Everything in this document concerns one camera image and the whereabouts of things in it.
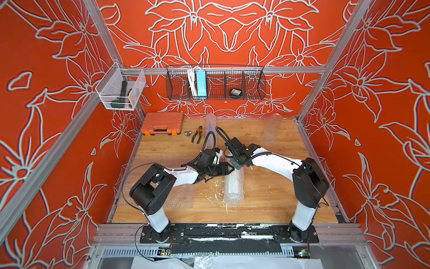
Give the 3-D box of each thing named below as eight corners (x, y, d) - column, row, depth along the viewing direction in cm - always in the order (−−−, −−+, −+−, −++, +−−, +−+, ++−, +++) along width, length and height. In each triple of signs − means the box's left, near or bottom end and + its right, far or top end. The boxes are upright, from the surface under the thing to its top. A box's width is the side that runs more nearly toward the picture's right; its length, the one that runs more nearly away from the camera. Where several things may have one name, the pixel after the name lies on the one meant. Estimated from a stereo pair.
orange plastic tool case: (141, 136, 112) (138, 131, 108) (148, 117, 124) (146, 111, 120) (180, 136, 112) (179, 131, 108) (183, 117, 124) (182, 111, 120)
